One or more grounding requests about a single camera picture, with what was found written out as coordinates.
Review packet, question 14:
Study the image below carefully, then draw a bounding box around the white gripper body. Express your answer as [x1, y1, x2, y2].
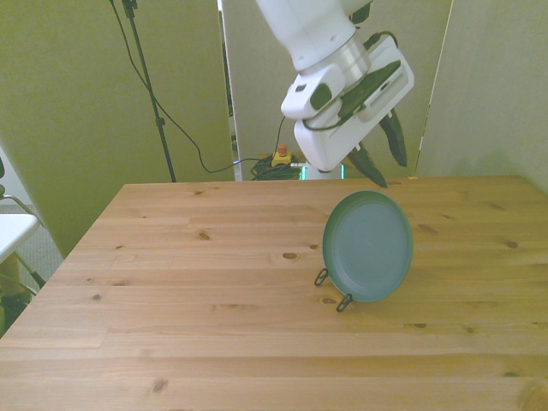
[294, 36, 415, 170]

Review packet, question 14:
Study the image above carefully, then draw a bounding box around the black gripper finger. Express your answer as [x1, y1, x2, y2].
[378, 109, 408, 168]
[347, 143, 389, 189]

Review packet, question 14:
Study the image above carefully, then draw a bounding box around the teal round plate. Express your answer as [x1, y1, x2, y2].
[321, 190, 414, 304]

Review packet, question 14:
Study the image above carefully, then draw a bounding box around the yellow emergency stop box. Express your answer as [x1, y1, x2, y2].
[272, 144, 296, 168]

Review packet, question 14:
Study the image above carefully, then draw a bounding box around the beige room divider panel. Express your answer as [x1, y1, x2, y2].
[417, 0, 548, 194]
[220, 0, 454, 182]
[0, 0, 236, 258]

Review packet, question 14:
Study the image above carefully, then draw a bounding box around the white chair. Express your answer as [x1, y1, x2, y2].
[0, 194, 46, 292]

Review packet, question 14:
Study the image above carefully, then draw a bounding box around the wrist camera on dark mount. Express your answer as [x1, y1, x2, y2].
[337, 59, 403, 119]

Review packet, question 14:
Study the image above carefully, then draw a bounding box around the coil of black cables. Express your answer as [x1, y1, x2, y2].
[249, 156, 303, 182]

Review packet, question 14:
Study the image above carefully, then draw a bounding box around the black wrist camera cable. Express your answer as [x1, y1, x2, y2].
[301, 30, 399, 132]

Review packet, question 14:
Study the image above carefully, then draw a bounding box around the black camera stand cable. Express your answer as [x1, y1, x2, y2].
[109, 0, 262, 175]

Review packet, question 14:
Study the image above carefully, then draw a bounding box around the black wire plate stand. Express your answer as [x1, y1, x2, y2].
[313, 267, 354, 313]

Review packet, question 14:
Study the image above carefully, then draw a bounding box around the black camera stand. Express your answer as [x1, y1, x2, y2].
[121, 0, 178, 184]

